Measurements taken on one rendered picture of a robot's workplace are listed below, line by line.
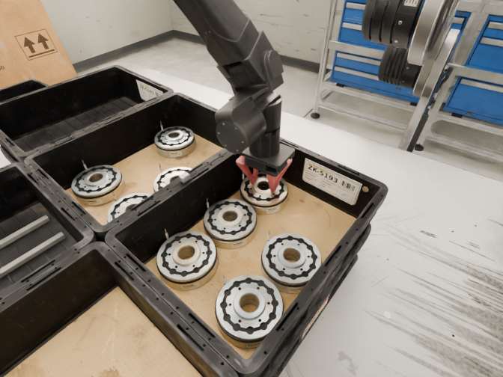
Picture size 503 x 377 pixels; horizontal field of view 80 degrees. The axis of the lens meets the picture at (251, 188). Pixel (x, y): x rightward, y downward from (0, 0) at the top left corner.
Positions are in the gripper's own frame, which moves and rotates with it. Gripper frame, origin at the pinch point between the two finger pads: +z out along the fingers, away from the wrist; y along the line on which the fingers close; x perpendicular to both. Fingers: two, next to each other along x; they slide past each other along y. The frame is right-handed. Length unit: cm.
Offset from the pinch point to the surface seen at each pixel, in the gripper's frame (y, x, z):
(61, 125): -66, -7, 3
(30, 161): -38.8, -25.4, -6.8
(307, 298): 19.5, -20.9, -5.9
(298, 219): 9.2, -1.4, 4.2
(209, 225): -3.0, -14.6, 0.7
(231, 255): 3.0, -15.9, 4.0
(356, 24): -40, 180, 16
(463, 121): 43, 176, 61
